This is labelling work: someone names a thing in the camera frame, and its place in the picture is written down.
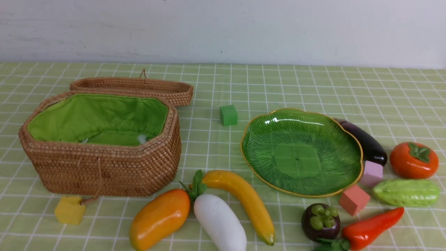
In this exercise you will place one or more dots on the yellow toy banana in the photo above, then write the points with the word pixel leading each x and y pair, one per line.
pixel 249 199

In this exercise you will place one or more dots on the white toy radish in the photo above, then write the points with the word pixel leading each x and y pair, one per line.
pixel 216 217

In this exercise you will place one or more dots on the orange yellow toy mango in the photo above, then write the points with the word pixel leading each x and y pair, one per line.
pixel 160 218

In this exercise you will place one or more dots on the purple toy mangosteen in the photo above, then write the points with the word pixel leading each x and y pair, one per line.
pixel 320 221

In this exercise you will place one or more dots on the dark purple toy eggplant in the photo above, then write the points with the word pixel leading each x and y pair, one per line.
pixel 372 149

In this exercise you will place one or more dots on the red toy chili pepper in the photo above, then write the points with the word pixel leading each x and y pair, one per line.
pixel 360 234

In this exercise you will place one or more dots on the orange toy persimmon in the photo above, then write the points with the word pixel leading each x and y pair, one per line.
pixel 414 160

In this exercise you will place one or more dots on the green toy cucumber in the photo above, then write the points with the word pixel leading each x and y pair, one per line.
pixel 404 192

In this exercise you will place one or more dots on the green cube block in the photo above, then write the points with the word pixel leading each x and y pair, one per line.
pixel 228 115

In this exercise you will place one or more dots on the woven wicker basket lid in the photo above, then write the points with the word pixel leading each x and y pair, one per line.
pixel 176 93

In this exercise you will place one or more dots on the green leaf-shaped glass plate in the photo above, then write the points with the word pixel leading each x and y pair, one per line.
pixel 302 153

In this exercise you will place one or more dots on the green fabric basket lining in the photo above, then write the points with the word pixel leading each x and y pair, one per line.
pixel 100 119

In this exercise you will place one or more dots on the woven wicker basket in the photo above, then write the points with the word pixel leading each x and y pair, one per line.
pixel 105 170

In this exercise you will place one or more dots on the salmon red cube block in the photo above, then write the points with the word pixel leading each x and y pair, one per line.
pixel 354 199

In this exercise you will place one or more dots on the pink cube block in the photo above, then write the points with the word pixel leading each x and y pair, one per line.
pixel 372 175

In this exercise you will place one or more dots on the yellow cube block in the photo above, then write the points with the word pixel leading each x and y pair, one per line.
pixel 70 210

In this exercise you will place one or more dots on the green checkered tablecloth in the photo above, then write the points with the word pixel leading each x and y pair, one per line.
pixel 393 104

